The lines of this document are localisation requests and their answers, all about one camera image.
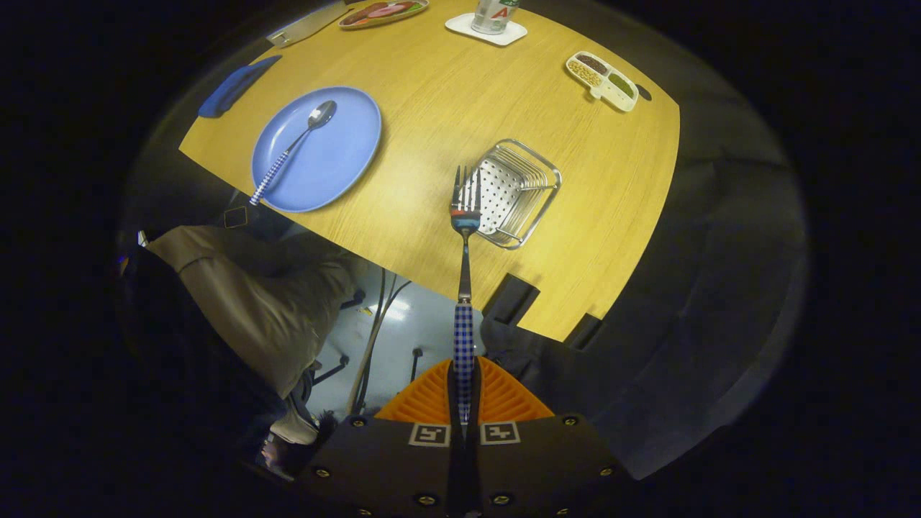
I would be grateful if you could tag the white divided dish of beans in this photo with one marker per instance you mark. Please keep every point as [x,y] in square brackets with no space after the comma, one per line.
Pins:
[601,79]

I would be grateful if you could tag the plate of mixed food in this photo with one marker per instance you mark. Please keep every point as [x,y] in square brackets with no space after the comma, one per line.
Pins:
[381,12]

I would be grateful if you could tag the white toaster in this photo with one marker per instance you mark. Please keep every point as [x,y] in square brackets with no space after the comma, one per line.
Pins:
[306,27]

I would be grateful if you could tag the black backdrop cloth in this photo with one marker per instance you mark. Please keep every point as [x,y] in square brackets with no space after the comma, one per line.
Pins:
[719,288]

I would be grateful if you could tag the person's beige trouser leg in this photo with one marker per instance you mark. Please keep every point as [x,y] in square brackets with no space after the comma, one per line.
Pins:
[266,302]

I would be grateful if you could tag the blue round plate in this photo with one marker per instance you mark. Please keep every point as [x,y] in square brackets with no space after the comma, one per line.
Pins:
[331,158]

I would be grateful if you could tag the white bottle with green cap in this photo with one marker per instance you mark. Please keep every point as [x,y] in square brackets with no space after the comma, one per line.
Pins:
[493,18]

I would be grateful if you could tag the blue folded cloth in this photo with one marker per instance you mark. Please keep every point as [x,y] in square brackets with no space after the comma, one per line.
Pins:
[234,86]

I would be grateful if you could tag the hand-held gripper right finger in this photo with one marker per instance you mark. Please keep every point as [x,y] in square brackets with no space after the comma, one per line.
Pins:
[540,467]

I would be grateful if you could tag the black table clamp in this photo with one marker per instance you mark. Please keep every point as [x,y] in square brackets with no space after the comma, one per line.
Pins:
[511,298]
[584,331]

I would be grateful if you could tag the white square coaster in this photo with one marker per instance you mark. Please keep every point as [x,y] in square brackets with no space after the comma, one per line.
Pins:
[460,27]

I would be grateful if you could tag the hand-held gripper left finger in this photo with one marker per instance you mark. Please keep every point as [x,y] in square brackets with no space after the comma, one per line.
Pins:
[388,467]

